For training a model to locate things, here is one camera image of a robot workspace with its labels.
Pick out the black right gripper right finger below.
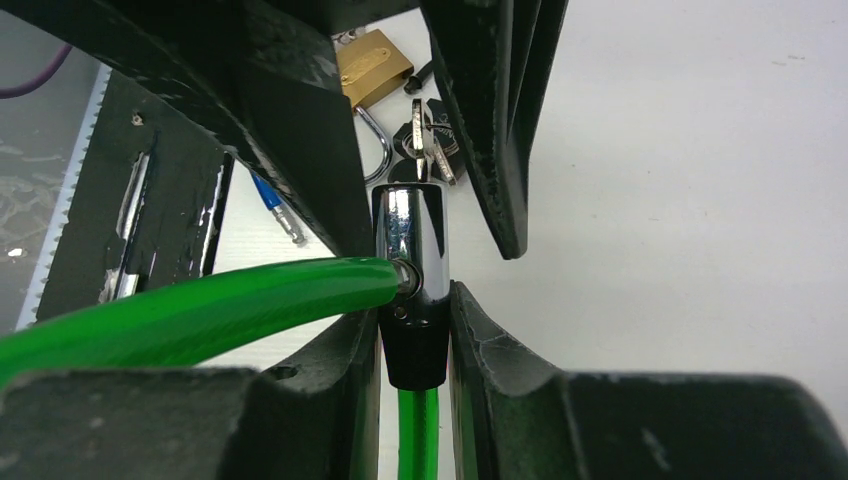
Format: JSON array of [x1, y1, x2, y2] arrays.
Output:
[[450, 282, 847, 479]]

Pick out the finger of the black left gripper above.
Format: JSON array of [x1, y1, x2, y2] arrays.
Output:
[[420, 0, 568, 260], [0, 0, 376, 260]]

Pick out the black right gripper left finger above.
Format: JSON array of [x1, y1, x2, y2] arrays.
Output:
[[1, 310, 380, 479]]

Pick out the silver keys of green lock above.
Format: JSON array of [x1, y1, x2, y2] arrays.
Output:
[[411, 98, 457, 186]]

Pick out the black padlock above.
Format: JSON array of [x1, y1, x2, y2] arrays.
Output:
[[392, 60, 459, 159]]

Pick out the green cable lock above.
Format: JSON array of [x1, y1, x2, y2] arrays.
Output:
[[1, 183, 450, 479]]

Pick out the black padlock key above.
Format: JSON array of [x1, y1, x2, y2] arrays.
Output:
[[386, 159, 418, 184]]

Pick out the brass padlock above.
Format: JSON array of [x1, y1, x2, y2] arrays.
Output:
[[336, 29, 414, 186]]

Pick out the blue cable lock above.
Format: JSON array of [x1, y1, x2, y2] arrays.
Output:
[[251, 173, 306, 245]]

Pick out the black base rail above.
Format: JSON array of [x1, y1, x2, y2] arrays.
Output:
[[17, 66, 234, 329]]

